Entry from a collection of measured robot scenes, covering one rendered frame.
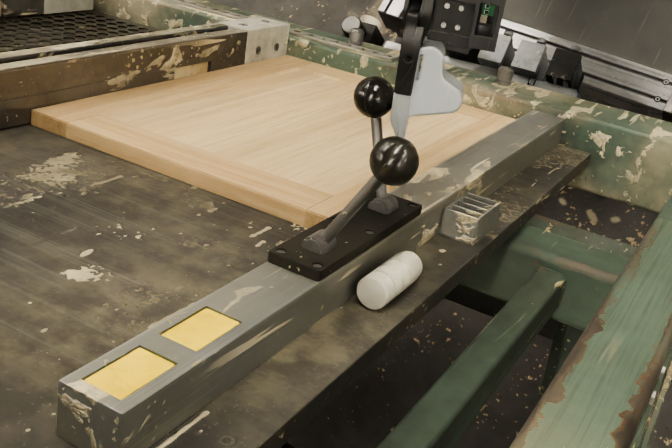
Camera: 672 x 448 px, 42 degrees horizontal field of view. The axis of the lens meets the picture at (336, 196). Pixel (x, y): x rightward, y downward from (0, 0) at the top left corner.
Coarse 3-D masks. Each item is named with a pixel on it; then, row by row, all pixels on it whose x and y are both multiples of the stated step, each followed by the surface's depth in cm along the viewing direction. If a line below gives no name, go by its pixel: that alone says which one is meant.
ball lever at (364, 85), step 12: (360, 84) 78; (372, 84) 77; (384, 84) 77; (360, 96) 77; (372, 96) 77; (384, 96) 77; (360, 108) 78; (372, 108) 77; (384, 108) 78; (372, 120) 79; (372, 132) 79; (372, 144) 80; (384, 192) 80; (372, 204) 80; (384, 204) 80; (396, 204) 81
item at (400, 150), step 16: (384, 144) 65; (400, 144) 64; (384, 160) 64; (400, 160) 64; (416, 160) 65; (384, 176) 65; (400, 176) 64; (368, 192) 67; (352, 208) 68; (336, 224) 69; (304, 240) 70; (320, 240) 70
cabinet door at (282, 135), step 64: (256, 64) 139; (320, 64) 146; (64, 128) 100; (128, 128) 101; (192, 128) 105; (256, 128) 109; (320, 128) 113; (384, 128) 118; (448, 128) 123; (256, 192) 89; (320, 192) 91
